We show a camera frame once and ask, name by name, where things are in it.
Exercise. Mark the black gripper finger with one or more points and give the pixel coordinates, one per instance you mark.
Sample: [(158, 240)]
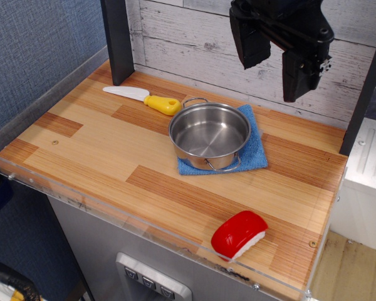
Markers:
[(300, 76), (252, 46)]

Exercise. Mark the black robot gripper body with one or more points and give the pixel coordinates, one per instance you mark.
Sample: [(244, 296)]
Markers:
[(291, 25)]

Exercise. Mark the red toy sushi box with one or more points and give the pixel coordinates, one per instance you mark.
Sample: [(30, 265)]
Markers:
[(238, 234)]

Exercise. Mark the blue cloth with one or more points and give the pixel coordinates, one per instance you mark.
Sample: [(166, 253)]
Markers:
[(252, 157)]

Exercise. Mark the stainless steel pot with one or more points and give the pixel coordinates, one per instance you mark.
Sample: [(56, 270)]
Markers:
[(209, 136)]

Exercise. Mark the yellow white toy knife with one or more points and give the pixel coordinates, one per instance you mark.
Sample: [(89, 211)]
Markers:
[(167, 106)]

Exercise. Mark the white aluminium side unit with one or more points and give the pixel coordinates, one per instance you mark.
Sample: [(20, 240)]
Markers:
[(354, 213)]

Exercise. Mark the clear acrylic guard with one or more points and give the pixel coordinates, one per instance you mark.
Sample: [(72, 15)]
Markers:
[(161, 225)]

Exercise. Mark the silver button panel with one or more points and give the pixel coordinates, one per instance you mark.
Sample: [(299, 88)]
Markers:
[(151, 279)]

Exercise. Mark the dark right post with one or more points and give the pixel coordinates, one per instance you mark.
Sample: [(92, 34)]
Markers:
[(360, 109)]

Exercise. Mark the dark post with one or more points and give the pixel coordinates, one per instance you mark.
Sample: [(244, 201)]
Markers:
[(117, 33), (360, 109)]

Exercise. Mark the dark left post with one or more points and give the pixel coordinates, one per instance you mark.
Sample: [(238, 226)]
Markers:
[(117, 33)]

